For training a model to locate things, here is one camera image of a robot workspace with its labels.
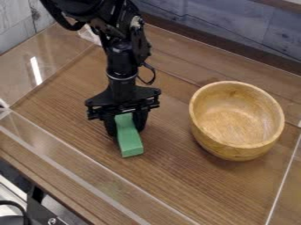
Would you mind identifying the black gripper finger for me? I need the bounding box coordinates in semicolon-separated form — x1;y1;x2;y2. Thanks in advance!
132;111;148;132
103;115;118;141

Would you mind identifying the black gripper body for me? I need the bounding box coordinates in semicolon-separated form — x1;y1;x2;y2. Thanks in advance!
84;76;160;120

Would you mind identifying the green rectangular stick block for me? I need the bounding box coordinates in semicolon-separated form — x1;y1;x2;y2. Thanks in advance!
115;113;143;158

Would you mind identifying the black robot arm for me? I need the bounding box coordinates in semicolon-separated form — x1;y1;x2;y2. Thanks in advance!
40;0;160;137

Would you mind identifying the round wooden bowl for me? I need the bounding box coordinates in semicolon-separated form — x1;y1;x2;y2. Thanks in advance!
190;81;285;162

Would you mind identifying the clear acrylic corner bracket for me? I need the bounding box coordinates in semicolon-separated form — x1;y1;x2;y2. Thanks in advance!
77;25;102;46

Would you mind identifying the clear acrylic tray wall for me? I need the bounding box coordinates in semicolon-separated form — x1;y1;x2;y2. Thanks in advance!
0;25;301;225

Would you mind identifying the black metal table frame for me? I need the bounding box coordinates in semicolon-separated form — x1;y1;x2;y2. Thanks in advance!
25;185;68;225

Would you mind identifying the black cable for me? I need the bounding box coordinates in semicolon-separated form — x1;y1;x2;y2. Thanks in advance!
0;200;33;225

